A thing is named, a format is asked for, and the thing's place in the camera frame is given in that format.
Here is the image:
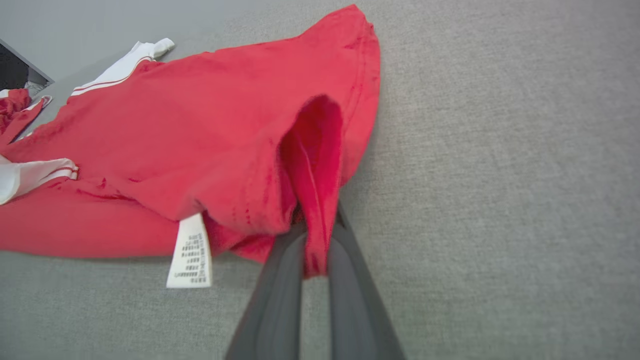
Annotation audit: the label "red t-shirt with white sleeves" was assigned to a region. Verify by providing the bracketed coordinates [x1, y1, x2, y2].
[0, 4, 382, 290]

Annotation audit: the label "grey fabric sofa seat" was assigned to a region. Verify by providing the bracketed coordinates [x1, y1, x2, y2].
[0, 0, 640, 360]

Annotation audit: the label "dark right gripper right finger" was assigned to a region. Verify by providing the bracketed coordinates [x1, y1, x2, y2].
[327, 202, 407, 360]

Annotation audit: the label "dark grey framed panel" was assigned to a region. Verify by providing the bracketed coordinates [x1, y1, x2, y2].
[0, 39, 55, 98]

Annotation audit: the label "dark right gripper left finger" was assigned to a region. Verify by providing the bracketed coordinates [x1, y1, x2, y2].
[223, 220, 307, 360]

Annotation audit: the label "red shorts with white stripe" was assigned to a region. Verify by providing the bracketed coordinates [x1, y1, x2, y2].
[0, 88, 53, 148]

